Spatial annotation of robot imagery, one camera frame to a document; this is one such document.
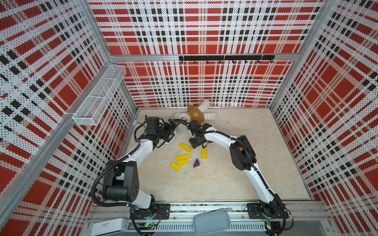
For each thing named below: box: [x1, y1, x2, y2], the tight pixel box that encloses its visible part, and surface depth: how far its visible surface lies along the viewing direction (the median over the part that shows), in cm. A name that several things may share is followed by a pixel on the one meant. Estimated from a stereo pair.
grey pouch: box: [192, 207, 233, 236], surface depth 70 cm
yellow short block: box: [177, 159, 189, 166], surface depth 93 cm
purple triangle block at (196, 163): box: [193, 157, 200, 168], surface depth 91 cm
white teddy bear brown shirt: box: [173, 99, 218, 136], surface depth 110 cm
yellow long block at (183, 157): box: [175, 153, 191, 161], surface depth 95 cm
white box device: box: [90, 217, 127, 236], surface depth 66 cm
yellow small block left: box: [170, 161, 181, 172], surface depth 92 cm
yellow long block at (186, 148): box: [179, 142, 193, 153], surface depth 100 cm
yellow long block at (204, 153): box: [201, 146, 208, 160], surface depth 96 cm
